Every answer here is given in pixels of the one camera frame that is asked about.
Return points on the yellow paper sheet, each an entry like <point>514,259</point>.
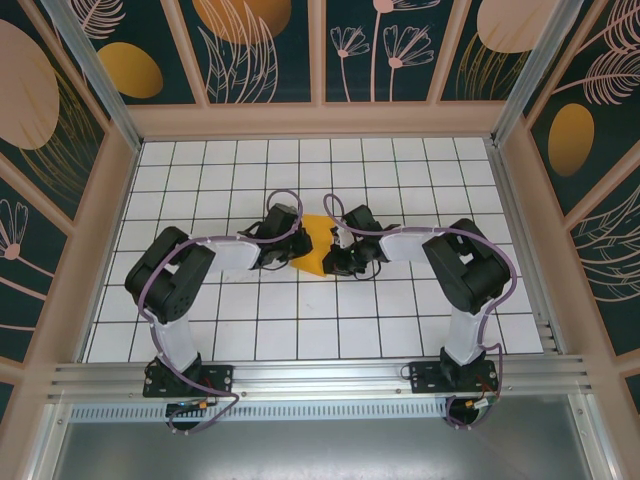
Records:
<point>315,250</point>

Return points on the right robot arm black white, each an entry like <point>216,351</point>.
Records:
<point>465,330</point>

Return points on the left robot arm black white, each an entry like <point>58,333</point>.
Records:
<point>175,340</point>

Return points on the grey metal sheet panel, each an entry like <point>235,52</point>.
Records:
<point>320,450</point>

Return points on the long aluminium mounting rail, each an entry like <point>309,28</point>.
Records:
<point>320,380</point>

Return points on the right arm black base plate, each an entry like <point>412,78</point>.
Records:
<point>425,377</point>

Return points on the aluminium side rail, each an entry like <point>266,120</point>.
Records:
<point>506,200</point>

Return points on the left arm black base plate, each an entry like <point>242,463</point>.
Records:
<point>220,380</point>

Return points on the aluminium frame post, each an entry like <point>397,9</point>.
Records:
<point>540,60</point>
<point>90,65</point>

